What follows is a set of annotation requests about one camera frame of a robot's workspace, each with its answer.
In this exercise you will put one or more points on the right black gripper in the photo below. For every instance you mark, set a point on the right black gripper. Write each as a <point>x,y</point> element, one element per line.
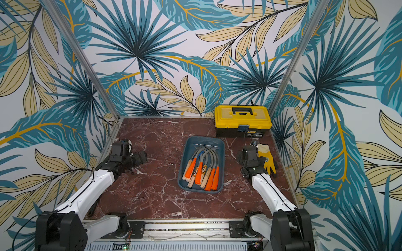
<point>242,157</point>

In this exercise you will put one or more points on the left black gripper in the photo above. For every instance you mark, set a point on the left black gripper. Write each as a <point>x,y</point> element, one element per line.
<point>137,159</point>

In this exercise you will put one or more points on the wooden handle sickle plain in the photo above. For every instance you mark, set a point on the wooden handle sickle plain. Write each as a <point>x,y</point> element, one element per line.
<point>203,184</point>

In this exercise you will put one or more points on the wooden sickle labelled handle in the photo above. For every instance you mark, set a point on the wooden sickle labelled handle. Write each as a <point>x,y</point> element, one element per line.
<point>207,154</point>

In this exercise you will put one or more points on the wooden sickle yellow label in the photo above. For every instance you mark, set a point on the wooden sickle yellow label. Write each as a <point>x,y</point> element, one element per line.
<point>195,169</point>

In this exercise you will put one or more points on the teal plastic tray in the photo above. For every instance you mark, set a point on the teal plastic tray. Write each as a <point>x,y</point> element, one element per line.
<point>193,146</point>

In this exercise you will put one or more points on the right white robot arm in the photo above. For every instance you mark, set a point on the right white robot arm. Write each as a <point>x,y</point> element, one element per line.
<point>290,228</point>

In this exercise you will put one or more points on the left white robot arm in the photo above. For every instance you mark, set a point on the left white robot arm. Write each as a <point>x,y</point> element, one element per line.
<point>65,230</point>

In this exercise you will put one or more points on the yellow work glove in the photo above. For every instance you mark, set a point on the yellow work glove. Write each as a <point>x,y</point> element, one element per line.
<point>269,164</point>

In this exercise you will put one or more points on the yellow black toolbox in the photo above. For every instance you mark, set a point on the yellow black toolbox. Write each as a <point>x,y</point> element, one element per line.
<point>241,121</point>

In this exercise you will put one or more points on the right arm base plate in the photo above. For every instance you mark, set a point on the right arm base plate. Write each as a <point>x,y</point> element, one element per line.
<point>238,229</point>

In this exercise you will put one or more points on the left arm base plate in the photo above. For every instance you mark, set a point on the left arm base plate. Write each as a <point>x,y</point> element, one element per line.
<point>126,230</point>

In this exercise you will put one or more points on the front aluminium rail frame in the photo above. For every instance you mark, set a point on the front aluminium rail frame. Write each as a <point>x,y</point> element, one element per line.
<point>181,228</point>

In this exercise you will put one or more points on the left aluminium corner post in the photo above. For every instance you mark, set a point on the left aluminium corner post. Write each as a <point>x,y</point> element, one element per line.
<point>69,35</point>

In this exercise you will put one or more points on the aluminium corner post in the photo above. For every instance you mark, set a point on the aluminium corner post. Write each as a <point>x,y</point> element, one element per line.
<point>69,35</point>
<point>310,30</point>

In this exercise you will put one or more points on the right aluminium corner post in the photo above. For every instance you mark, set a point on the right aluminium corner post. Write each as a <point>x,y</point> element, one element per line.
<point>310,30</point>

